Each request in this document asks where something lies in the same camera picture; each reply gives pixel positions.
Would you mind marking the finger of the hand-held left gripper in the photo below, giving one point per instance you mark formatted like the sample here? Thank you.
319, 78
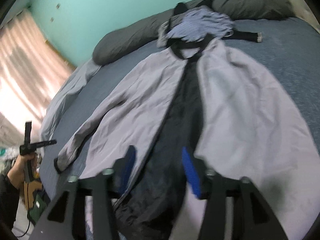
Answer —
46, 144

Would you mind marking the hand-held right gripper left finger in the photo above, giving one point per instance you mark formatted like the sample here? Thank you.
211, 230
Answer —
128, 167

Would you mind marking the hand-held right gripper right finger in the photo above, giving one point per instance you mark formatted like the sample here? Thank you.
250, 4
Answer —
191, 172

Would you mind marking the grey jacket with black trim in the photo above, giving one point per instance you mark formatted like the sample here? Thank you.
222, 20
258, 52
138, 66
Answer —
237, 105

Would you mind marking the person's left forearm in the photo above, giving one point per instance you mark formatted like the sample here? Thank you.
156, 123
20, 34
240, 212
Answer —
8, 202

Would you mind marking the person's left hand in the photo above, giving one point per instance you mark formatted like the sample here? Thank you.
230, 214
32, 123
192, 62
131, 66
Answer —
17, 175

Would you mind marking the light grey duvet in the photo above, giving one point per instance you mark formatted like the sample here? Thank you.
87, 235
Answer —
67, 95

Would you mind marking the green box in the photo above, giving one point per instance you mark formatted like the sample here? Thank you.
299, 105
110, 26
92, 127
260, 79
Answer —
38, 207

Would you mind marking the pink curtain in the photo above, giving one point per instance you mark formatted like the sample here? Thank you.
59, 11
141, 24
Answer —
22, 67

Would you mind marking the dark grey long pillow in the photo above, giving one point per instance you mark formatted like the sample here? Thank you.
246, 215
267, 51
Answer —
130, 40

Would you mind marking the light grey garment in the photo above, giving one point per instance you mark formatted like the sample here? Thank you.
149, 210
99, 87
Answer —
165, 32

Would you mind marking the black garment with white cuff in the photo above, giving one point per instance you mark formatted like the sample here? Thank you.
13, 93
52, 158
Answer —
245, 36

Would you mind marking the blue checked shirt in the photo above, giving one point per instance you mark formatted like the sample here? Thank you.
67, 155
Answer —
200, 25

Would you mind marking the blue patterned bed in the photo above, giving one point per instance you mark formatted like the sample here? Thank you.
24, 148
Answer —
295, 55

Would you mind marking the cream tufted headboard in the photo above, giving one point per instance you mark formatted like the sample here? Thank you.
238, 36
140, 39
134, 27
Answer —
300, 2

